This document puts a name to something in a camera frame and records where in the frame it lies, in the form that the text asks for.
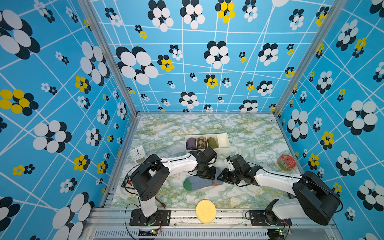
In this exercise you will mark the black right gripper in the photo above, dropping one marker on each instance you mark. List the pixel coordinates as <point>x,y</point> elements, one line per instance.
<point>224,177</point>

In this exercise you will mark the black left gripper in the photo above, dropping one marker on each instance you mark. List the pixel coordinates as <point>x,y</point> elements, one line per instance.
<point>212,176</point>

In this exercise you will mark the grey blue striped sock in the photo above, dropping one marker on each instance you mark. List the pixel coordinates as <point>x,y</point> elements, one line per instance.
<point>194,183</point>

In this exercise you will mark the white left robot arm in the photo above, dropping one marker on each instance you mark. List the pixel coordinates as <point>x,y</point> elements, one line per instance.
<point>150,175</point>

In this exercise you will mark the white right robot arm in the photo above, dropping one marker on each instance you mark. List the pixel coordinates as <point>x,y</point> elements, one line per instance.
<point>312,198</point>

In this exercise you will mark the brown argyle rolled sock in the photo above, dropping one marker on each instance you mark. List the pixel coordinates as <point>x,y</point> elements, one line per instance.
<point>202,143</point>

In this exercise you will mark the olive green rolled sock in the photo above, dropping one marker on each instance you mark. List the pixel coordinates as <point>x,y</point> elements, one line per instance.
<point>213,143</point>

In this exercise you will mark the purple rolled sock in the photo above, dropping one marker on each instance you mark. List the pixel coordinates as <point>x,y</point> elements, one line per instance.
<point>191,144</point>

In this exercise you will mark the white divided storage box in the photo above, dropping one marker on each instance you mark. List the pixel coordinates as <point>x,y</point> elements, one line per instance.
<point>218,142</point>

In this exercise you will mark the yellow round sponge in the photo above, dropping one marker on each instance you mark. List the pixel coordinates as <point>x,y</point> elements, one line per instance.
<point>206,211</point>

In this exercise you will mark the white square alarm clock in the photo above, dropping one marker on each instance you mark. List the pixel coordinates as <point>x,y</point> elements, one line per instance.
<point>138,154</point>

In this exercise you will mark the green circuit board right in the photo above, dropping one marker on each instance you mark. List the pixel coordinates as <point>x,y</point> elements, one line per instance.
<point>276,234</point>

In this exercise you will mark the green circuit board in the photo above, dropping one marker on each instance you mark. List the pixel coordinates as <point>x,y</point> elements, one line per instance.
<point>276,234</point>
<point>148,233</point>

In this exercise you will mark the green circuit board left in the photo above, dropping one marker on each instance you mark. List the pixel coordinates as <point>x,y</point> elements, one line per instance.
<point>148,233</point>

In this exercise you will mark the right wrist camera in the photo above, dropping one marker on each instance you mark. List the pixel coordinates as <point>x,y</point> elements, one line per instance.
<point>230,165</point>

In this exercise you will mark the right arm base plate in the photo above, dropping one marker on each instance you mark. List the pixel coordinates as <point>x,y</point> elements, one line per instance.
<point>260,218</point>

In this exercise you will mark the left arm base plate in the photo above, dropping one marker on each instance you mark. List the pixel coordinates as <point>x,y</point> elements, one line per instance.
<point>159,218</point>

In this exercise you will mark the aluminium front rail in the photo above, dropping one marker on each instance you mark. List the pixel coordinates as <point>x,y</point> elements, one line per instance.
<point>229,224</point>

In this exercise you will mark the aluminium corner post right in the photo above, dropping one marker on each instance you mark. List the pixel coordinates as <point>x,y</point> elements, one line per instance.
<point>334,12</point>

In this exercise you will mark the aluminium corner post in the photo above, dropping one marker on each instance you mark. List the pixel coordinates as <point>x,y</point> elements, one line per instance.
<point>87,8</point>
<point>334,12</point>

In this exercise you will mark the aluminium corner post left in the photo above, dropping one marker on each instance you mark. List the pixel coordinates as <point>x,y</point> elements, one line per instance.
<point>87,8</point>

